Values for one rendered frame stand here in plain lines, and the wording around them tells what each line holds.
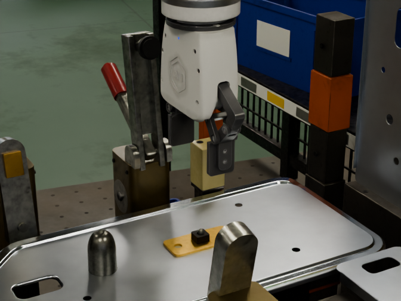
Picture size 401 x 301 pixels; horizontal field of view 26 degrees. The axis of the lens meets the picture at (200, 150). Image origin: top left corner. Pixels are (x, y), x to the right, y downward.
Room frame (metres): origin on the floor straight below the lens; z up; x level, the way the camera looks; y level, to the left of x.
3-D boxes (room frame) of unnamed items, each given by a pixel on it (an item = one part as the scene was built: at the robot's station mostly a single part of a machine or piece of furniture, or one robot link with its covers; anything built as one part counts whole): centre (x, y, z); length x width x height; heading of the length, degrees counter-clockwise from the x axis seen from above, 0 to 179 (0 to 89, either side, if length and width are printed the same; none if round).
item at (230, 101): (0.86, -0.02, 1.19); 0.08 x 0.01 x 0.06; 29
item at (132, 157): (1.02, 0.09, 1.06); 0.03 x 0.01 x 0.03; 29
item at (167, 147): (1.04, 0.05, 1.06); 0.03 x 0.01 x 0.03; 29
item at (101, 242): (0.84, 0.11, 1.02); 0.03 x 0.03 x 0.07
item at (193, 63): (0.90, 0.00, 1.23); 0.10 x 0.07 x 0.11; 29
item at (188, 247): (0.90, 0.00, 1.01); 0.08 x 0.04 x 0.01; 119
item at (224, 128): (0.85, -0.03, 1.14); 0.03 x 0.03 x 0.07; 29
